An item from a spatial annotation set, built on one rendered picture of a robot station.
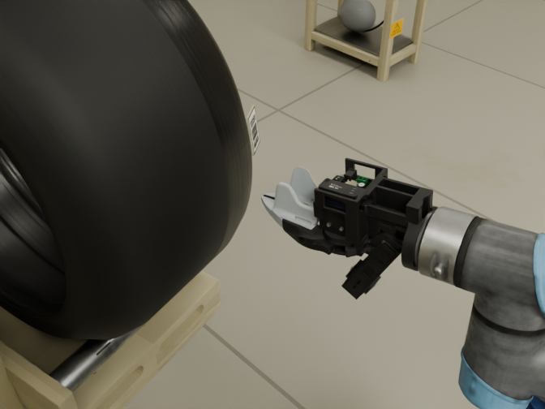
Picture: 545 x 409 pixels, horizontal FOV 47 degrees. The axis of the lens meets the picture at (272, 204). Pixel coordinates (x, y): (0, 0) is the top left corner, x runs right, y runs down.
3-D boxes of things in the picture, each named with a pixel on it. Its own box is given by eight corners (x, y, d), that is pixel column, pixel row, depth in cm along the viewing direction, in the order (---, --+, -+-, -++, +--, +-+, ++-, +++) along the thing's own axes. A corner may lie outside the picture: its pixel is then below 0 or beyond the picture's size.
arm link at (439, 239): (476, 257, 68) (448, 304, 62) (436, 244, 70) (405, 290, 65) (483, 201, 63) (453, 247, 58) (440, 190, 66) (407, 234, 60)
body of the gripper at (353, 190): (341, 154, 71) (444, 180, 65) (344, 214, 76) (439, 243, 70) (306, 189, 66) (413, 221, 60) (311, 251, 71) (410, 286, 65)
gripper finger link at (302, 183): (273, 152, 76) (340, 170, 71) (278, 191, 79) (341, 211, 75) (259, 165, 74) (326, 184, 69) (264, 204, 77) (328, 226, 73)
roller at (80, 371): (66, 403, 92) (46, 381, 91) (55, 403, 95) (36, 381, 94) (212, 263, 114) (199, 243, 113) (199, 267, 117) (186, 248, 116)
